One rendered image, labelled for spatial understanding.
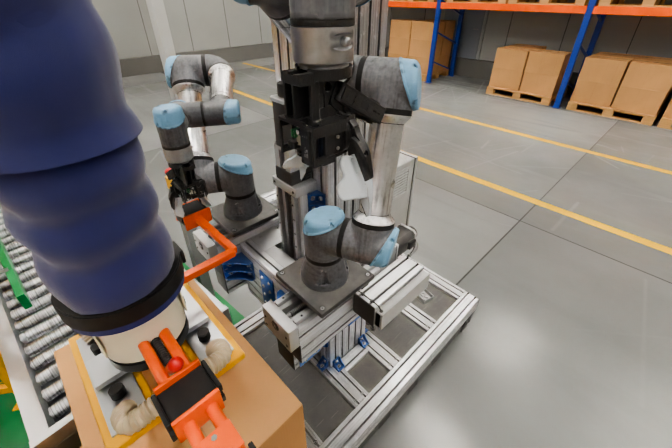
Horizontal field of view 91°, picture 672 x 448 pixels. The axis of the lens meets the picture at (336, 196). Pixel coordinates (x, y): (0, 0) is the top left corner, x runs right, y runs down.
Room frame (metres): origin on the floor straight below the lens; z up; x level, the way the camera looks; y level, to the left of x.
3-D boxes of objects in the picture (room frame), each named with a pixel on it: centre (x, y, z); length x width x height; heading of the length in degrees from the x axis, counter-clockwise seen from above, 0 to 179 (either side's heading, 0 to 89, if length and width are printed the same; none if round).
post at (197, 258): (1.49, 0.82, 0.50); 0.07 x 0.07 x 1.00; 49
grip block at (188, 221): (0.89, 0.46, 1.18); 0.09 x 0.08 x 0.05; 135
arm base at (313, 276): (0.76, 0.04, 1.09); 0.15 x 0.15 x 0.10
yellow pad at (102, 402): (0.42, 0.50, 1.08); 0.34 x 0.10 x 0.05; 45
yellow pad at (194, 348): (0.56, 0.37, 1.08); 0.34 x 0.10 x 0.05; 45
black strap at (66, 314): (0.49, 0.43, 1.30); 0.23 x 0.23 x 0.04
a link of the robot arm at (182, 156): (0.88, 0.45, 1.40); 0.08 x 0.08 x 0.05
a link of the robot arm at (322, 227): (0.76, 0.03, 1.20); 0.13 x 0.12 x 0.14; 70
